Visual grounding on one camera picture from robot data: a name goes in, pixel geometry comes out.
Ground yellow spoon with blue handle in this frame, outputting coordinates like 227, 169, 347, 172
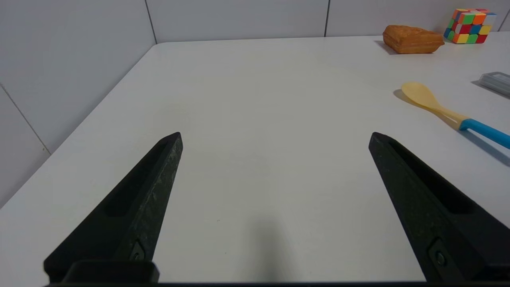
401, 82, 510, 150

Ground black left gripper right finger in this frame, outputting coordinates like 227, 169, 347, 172
368, 132, 510, 282

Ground multicoloured puzzle cube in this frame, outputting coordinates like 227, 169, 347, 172
443, 8, 498, 45

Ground orange-brown bread pastry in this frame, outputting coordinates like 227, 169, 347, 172
382, 25, 445, 55

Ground clear plastic case grey contents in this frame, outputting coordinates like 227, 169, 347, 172
478, 71, 510, 96

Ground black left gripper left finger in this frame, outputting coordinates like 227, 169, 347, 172
44, 132, 184, 283

